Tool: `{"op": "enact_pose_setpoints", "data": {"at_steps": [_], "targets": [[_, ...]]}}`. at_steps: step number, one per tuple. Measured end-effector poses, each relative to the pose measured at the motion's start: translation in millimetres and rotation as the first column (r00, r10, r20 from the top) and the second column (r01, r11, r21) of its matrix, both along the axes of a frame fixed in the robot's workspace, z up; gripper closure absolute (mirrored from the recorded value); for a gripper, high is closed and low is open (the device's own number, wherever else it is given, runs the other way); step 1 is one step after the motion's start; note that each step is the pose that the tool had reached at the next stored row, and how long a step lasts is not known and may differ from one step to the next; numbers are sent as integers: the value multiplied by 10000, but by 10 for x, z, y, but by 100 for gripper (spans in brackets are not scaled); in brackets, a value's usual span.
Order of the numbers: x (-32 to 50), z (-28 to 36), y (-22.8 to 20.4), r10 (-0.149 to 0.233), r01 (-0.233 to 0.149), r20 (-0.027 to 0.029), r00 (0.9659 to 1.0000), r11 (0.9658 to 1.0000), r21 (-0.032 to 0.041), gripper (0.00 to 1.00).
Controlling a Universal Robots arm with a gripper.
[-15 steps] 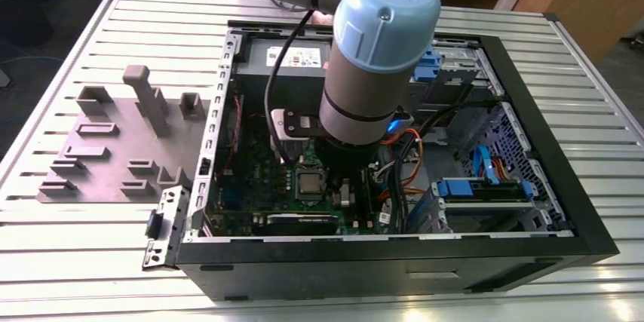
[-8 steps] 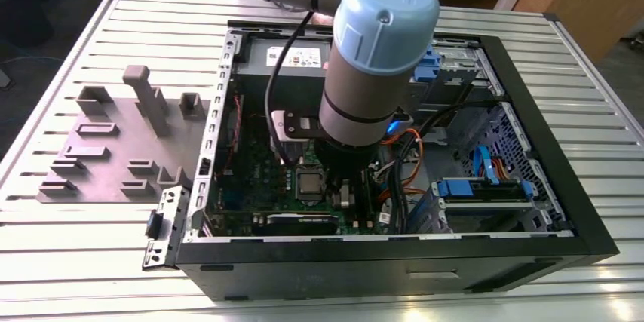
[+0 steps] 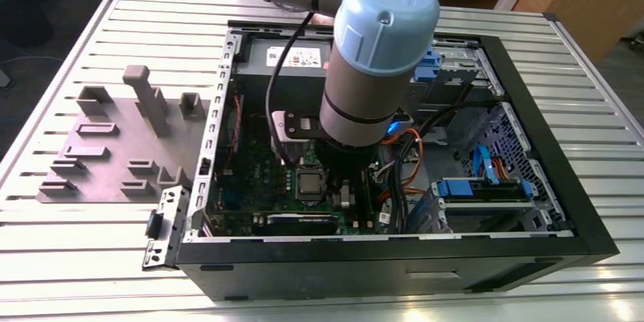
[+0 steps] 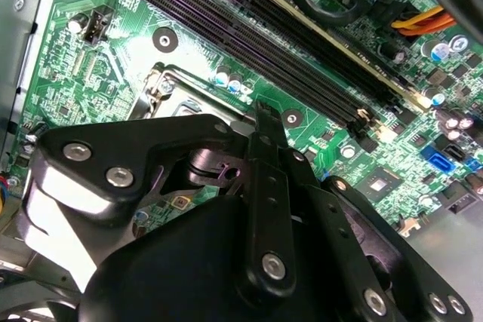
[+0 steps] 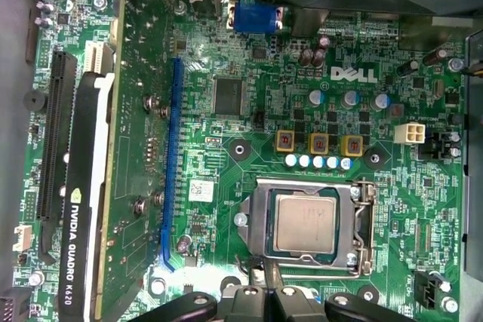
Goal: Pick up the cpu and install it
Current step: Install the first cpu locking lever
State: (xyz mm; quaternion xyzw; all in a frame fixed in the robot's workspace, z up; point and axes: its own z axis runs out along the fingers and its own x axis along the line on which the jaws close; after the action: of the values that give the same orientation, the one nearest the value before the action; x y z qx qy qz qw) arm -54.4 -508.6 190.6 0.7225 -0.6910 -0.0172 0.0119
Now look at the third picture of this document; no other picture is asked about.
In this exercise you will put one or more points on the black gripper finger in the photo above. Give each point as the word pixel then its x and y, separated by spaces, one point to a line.
pixel 348 194
pixel 337 194

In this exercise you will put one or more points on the silver CPU green edge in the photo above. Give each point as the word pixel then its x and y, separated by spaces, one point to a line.
pixel 308 183

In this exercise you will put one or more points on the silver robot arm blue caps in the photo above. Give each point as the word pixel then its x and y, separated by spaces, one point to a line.
pixel 377 73

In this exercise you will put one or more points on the CPU socket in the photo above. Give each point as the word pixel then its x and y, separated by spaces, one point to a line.
pixel 295 186

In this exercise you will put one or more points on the black RAM slot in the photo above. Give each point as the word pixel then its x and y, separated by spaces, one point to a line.
pixel 371 201
pixel 348 216
pixel 356 216

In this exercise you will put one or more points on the black graphics card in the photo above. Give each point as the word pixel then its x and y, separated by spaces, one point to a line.
pixel 301 224

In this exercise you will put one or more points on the green motherboard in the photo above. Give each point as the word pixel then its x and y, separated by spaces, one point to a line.
pixel 251 186

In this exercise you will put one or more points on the black PC case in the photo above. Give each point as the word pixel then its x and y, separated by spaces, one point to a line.
pixel 352 265

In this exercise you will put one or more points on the blue board connector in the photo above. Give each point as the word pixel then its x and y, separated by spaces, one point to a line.
pixel 232 199

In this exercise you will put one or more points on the grey power supply unit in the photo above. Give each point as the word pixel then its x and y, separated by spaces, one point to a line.
pixel 296 88

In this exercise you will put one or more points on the hard disk in blue carrier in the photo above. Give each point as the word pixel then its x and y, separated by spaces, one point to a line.
pixel 463 188

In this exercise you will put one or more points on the grey metal drive cage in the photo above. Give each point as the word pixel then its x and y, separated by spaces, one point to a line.
pixel 452 88

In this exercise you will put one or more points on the blue drive bay latch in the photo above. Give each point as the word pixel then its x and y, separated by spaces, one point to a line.
pixel 429 67

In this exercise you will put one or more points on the grey metal disk bay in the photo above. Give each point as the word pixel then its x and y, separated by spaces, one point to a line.
pixel 503 206

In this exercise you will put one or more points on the grey parts rack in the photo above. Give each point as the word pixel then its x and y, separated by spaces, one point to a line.
pixel 116 156

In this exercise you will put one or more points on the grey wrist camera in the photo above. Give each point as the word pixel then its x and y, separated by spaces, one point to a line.
pixel 400 122

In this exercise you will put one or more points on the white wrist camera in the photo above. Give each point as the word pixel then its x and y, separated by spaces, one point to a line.
pixel 289 126

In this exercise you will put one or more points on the grey metal card bracket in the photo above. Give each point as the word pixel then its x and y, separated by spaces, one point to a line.
pixel 173 205

